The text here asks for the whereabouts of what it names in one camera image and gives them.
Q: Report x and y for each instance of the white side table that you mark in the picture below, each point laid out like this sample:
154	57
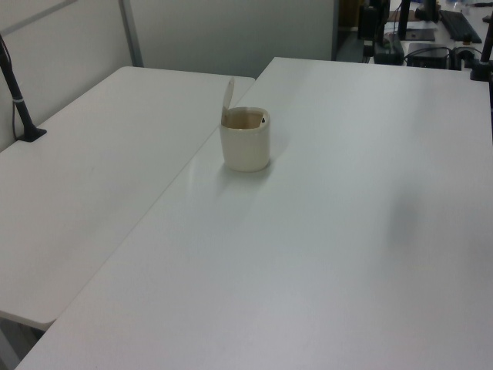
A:
96	165

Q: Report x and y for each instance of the black monitor stand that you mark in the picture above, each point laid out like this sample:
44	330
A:
403	19

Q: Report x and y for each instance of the black camera stand pole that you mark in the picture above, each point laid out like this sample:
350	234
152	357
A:
17	103

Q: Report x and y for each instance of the black upright device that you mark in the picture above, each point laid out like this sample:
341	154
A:
367	22

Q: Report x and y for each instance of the black keyboard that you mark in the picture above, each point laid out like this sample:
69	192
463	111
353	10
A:
460	26

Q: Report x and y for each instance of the cream trash bin with lid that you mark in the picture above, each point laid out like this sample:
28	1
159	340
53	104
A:
246	148

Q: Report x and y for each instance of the black clamp mounted pole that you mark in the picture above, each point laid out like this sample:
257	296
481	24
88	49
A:
482	65

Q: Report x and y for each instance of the black electronics box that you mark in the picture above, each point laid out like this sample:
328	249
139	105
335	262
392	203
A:
427	54

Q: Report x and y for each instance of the grey metal partition post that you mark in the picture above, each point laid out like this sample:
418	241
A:
132	34

